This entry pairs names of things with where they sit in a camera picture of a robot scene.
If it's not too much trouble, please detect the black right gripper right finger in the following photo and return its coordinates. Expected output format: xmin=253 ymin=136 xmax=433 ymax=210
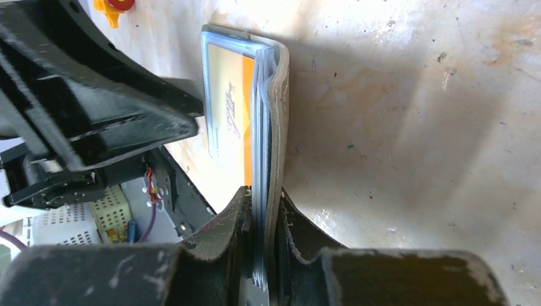
xmin=276 ymin=193 xmax=509 ymax=305

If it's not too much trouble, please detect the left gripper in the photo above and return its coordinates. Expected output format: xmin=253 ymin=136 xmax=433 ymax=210
xmin=1 ymin=12 xmax=199 ymax=209

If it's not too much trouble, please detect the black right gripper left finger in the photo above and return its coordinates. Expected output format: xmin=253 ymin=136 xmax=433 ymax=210
xmin=1 ymin=186 xmax=251 ymax=305

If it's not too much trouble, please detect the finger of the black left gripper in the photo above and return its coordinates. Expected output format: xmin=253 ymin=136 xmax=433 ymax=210
xmin=55 ymin=1 xmax=204 ymax=119

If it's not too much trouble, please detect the orange card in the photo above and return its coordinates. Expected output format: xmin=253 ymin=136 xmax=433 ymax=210
xmin=207 ymin=44 xmax=255 ymax=186

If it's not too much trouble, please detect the grey leather card holder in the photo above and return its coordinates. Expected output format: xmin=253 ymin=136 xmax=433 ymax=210
xmin=201 ymin=24 xmax=290 ymax=290

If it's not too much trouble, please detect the yellow toy brick car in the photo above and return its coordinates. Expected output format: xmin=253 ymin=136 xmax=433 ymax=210
xmin=92 ymin=0 xmax=135 ymax=29

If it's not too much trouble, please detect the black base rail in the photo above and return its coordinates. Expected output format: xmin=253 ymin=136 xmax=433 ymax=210
xmin=144 ymin=147 xmax=216 ymax=240

